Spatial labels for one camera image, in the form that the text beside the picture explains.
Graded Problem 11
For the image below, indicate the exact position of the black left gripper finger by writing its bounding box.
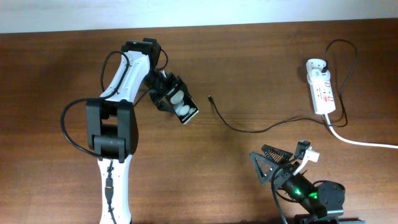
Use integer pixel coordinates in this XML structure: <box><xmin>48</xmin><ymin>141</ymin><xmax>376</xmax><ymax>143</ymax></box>
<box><xmin>155</xmin><ymin>98</ymin><xmax>174</xmax><ymax>113</ymax></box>
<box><xmin>165</xmin><ymin>76</ymin><xmax>187</xmax><ymax>95</ymax></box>

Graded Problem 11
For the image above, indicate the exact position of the white power strip cord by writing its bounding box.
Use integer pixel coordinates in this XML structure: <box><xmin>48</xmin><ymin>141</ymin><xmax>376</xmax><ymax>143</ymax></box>
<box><xmin>322</xmin><ymin>113</ymin><xmax>398</xmax><ymax>149</ymax></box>

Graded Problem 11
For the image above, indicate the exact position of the white power strip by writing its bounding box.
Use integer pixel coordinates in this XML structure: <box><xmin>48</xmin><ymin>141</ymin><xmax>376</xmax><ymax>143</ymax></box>
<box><xmin>307</xmin><ymin>69</ymin><xmax>336</xmax><ymax>115</ymax></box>

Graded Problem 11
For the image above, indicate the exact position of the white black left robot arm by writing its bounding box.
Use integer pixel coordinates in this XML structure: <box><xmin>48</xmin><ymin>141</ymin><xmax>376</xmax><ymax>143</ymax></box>
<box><xmin>86</xmin><ymin>38</ymin><xmax>198</xmax><ymax>223</ymax></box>

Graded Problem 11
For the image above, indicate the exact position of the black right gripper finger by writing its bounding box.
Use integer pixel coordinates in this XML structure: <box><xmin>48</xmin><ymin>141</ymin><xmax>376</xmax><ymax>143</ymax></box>
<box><xmin>249</xmin><ymin>152</ymin><xmax>279</xmax><ymax>185</ymax></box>
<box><xmin>261</xmin><ymin>144</ymin><xmax>293</xmax><ymax>162</ymax></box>

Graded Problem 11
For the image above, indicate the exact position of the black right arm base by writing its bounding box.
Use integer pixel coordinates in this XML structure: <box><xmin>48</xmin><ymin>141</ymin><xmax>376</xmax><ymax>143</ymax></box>
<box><xmin>294</xmin><ymin>181</ymin><xmax>366</xmax><ymax>224</ymax></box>

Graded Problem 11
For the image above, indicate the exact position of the black usb charging cable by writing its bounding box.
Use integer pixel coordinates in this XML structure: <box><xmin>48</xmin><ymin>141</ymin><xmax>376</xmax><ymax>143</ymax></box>
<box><xmin>207</xmin><ymin>39</ymin><xmax>358</xmax><ymax>134</ymax></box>

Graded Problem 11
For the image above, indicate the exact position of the black smartphone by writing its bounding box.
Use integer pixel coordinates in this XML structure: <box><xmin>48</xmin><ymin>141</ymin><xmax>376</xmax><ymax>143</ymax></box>
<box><xmin>166</xmin><ymin>86</ymin><xmax>199</xmax><ymax>124</ymax></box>

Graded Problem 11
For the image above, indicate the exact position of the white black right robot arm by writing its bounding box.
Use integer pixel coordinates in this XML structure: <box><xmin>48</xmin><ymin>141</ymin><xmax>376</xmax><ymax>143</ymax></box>
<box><xmin>249</xmin><ymin>140</ymin><xmax>320</xmax><ymax>224</ymax></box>

